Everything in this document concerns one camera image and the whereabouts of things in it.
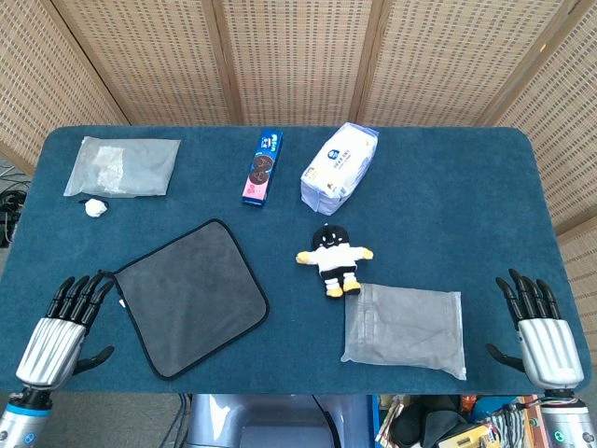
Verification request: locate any grey robot torso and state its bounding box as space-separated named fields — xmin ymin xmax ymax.
xmin=186 ymin=394 xmax=374 ymax=448

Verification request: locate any blue pink cookie box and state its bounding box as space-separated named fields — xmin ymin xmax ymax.
xmin=241 ymin=130 xmax=285 ymax=208

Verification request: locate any small white crumpled wad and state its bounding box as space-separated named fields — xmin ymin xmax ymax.
xmin=78 ymin=198 xmax=112 ymax=218

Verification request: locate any black cable bundle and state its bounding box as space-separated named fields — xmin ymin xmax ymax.
xmin=0 ymin=172 xmax=32 ymax=248

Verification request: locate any black fabric bag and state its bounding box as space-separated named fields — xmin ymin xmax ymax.
xmin=390 ymin=399 xmax=473 ymax=448

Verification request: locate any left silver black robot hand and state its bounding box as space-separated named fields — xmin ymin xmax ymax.
xmin=15 ymin=269 xmax=116 ymax=389

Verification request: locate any black white plush doll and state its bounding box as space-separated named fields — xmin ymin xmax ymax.
xmin=295 ymin=224 xmax=375 ymax=299

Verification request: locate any frosted bag with white contents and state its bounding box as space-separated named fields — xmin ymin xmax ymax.
xmin=62 ymin=135 xmax=182 ymax=199

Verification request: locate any frosted bag with grey contents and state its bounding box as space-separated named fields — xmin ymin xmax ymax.
xmin=340 ymin=282 xmax=467 ymax=382

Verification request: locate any white tissue pack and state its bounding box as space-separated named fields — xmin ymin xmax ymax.
xmin=299 ymin=121 xmax=380 ymax=217

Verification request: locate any blue felt table cover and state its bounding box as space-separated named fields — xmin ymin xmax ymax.
xmin=0 ymin=124 xmax=597 ymax=397

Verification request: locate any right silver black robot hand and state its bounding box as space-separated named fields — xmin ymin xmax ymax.
xmin=485 ymin=268 xmax=586 ymax=389

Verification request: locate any yellow black box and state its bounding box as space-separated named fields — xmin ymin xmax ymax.
xmin=437 ymin=423 xmax=496 ymax=448

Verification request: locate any woven rattan folding screen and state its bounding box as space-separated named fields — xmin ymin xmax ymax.
xmin=0 ymin=0 xmax=597 ymax=337

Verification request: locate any grey and green cloth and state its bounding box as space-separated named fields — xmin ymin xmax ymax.
xmin=96 ymin=217 xmax=271 ymax=382

